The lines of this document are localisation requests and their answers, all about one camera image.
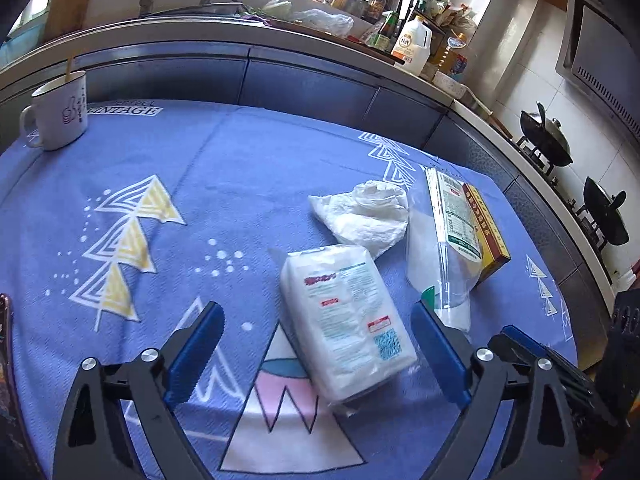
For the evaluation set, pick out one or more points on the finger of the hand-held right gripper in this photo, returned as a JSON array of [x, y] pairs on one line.
[[625, 340], [520, 335]]

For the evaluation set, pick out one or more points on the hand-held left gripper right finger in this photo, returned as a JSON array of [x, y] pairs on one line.
[[440, 355]]

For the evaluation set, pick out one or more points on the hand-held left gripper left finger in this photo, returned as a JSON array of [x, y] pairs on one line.
[[195, 355]]

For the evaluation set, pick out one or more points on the clear plastic bottle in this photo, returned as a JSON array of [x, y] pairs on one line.
[[440, 260]]

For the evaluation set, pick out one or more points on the white tissue pack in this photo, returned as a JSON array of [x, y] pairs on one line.
[[345, 320]]

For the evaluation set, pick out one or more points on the yellow red box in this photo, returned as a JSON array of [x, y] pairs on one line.
[[492, 250]]

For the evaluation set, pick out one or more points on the black wok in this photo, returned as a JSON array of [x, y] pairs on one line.
[[607, 215], [547, 140]]

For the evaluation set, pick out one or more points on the crumpled white tissue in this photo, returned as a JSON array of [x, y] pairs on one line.
[[365, 220]]

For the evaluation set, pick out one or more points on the gas stove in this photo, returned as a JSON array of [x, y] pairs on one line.
[[565, 185]]

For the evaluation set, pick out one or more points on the blue printed tablecloth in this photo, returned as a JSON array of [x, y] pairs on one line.
[[225, 200]]

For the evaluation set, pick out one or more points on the black smartphone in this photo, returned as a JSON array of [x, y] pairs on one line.
[[4, 340]]

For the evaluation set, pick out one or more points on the white rectangular container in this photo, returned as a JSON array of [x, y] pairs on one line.
[[452, 86]]

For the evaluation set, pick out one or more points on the white mug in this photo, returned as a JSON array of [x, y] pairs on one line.
[[60, 115]]

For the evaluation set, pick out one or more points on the yellow oil bottle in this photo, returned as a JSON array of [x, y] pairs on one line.
[[456, 55]]

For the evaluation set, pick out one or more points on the steel range hood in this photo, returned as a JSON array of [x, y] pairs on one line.
[[600, 50]]

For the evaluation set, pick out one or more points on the white plastic jug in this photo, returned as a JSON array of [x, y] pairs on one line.
[[410, 45]]

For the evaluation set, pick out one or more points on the wooden stick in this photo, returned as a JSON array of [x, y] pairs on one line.
[[67, 70]]

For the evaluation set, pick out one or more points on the dark sauce bottle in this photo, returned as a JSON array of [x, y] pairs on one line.
[[387, 30]]

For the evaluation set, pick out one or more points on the clear plastic bag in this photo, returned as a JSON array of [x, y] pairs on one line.
[[325, 21]]

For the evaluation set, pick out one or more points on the wooden cutting board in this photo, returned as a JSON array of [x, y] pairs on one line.
[[67, 7]]

